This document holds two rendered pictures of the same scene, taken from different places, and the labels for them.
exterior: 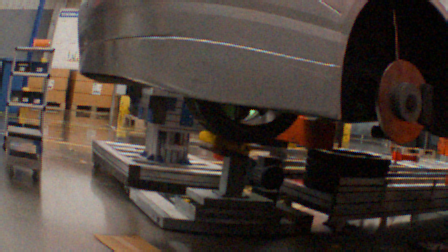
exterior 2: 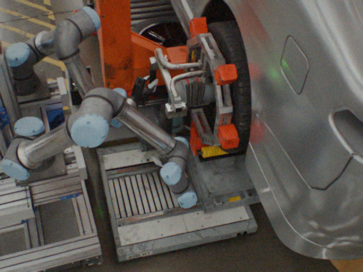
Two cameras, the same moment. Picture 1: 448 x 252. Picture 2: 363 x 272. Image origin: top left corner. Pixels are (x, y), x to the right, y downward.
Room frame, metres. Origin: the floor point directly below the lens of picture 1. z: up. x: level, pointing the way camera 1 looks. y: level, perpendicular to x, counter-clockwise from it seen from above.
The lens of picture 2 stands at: (3.95, 1.69, 2.42)
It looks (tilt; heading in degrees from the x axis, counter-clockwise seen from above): 48 degrees down; 272
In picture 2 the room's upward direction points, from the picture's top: 5 degrees clockwise
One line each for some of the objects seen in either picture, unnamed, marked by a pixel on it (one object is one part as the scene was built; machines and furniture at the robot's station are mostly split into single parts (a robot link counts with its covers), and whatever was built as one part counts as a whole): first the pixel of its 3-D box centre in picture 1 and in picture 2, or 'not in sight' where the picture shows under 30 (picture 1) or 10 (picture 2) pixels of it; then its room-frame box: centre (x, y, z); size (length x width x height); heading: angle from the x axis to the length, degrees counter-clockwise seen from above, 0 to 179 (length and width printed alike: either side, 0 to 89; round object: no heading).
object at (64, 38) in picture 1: (81, 61); not in sight; (9.73, 2.36, 0.97); 1.50 x 0.50 x 1.95; 115
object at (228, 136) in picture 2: not in sight; (227, 136); (3.78, 0.27, 0.85); 0.09 x 0.08 x 0.07; 111
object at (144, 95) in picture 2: not in sight; (138, 97); (4.24, 0.03, 0.80); 0.12 x 0.08 x 0.09; 66
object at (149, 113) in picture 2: (263, 185); (168, 128); (4.10, -0.28, 0.26); 0.42 x 0.18 x 0.35; 21
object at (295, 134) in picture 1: (308, 115); (172, 53); (4.12, -0.48, 0.69); 0.52 x 0.17 x 0.35; 21
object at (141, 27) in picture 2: (350, 170); (172, 55); (4.15, -0.85, 0.39); 0.66 x 0.66 x 0.24
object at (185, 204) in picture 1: (227, 211); (220, 171); (3.74, -0.08, 0.13); 0.50 x 0.36 x 0.10; 111
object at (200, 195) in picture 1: (232, 178); (224, 152); (3.74, -0.08, 0.32); 0.40 x 0.30 x 0.28; 111
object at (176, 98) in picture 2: not in sight; (190, 79); (3.98, 0.11, 1.03); 0.19 x 0.18 x 0.11; 21
